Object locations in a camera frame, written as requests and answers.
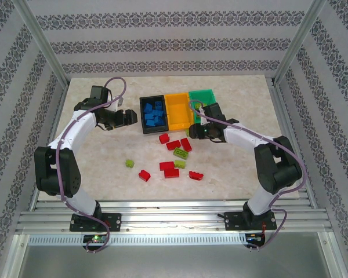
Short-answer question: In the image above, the lime green long lego brick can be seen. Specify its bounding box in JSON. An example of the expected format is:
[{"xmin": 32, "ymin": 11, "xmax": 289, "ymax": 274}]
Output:
[{"xmin": 173, "ymin": 147, "xmax": 191, "ymax": 160}]

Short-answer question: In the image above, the left circuit board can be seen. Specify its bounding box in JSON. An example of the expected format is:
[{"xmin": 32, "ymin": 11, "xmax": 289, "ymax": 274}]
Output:
[{"xmin": 83, "ymin": 234, "xmax": 108, "ymax": 244}]

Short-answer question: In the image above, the aluminium side rail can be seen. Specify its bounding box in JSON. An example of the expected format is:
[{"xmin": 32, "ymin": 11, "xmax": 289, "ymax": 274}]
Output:
[
  {"xmin": 266, "ymin": 75, "xmax": 318, "ymax": 203},
  {"xmin": 28, "ymin": 78, "xmax": 72, "ymax": 203}
]

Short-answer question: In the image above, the black plastic bin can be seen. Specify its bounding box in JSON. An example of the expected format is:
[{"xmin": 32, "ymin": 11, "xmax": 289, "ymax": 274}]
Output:
[{"xmin": 139, "ymin": 94, "xmax": 171, "ymax": 135}]

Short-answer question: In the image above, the green plastic bin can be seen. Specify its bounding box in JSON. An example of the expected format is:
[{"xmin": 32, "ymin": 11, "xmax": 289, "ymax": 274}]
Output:
[{"xmin": 188, "ymin": 89, "xmax": 221, "ymax": 124}]

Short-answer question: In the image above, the aluminium frame post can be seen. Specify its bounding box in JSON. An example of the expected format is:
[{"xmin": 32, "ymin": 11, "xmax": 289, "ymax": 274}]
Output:
[
  {"xmin": 272, "ymin": 0, "xmax": 328, "ymax": 86},
  {"xmin": 10, "ymin": 0, "xmax": 70, "ymax": 86}
]

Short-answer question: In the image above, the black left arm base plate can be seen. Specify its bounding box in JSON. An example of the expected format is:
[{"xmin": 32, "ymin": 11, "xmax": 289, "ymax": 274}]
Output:
[{"xmin": 69, "ymin": 213, "xmax": 122, "ymax": 232}]

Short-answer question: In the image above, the aluminium mounting rail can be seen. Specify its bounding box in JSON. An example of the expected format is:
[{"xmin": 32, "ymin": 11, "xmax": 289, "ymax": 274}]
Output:
[{"xmin": 16, "ymin": 199, "xmax": 334, "ymax": 232}]

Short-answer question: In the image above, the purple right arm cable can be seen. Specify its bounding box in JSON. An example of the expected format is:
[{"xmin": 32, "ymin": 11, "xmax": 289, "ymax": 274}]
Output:
[{"xmin": 189, "ymin": 99, "xmax": 308, "ymax": 252}]

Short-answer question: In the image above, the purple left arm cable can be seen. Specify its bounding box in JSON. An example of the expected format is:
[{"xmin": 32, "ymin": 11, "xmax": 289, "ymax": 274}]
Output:
[{"xmin": 55, "ymin": 76, "xmax": 128, "ymax": 255}]

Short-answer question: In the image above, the yellow plastic bin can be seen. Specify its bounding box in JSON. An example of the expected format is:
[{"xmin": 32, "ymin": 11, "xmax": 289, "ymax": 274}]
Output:
[{"xmin": 164, "ymin": 92, "xmax": 197, "ymax": 133}]

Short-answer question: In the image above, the slotted cable duct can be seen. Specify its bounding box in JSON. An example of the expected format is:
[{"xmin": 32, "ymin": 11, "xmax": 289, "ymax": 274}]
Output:
[{"xmin": 27, "ymin": 233, "xmax": 247, "ymax": 246}]

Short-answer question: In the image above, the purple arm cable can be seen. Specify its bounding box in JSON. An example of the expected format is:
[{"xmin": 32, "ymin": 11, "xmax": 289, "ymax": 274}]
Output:
[
  {"xmin": 189, "ymin": 99, "xmax": 308, "ymax": 252},
  {"xmin": 55, "ymin": 76, "xmax": 128, "ymax": 255}
]

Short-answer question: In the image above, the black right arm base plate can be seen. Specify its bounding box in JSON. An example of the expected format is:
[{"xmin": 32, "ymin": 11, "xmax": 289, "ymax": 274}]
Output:
[{"xmin": 224, "ymin": 211, "xmax": 276, "ymax": 231}]

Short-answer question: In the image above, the grey metal panel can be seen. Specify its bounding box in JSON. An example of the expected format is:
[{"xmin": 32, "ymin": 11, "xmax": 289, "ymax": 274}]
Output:
[{"xmin": 10, "ymin": 233, "xmax": 340, "ymax": 278}]

